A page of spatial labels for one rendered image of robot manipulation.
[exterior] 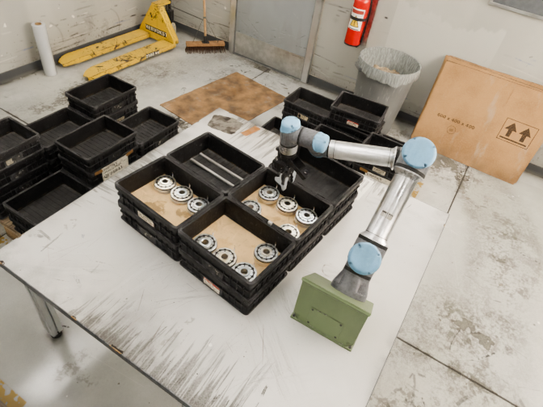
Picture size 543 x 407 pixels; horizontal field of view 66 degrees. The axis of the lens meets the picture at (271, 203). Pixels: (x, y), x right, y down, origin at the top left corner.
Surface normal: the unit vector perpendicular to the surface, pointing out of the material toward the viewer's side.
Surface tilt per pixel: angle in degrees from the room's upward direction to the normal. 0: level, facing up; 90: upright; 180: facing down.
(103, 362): 0
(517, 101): 81
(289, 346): 0
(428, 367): 0
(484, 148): 72
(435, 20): 90
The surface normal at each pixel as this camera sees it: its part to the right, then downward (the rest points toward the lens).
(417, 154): -0.18, -0.19
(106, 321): 0.13, -0.72
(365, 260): -0.29, 0.04
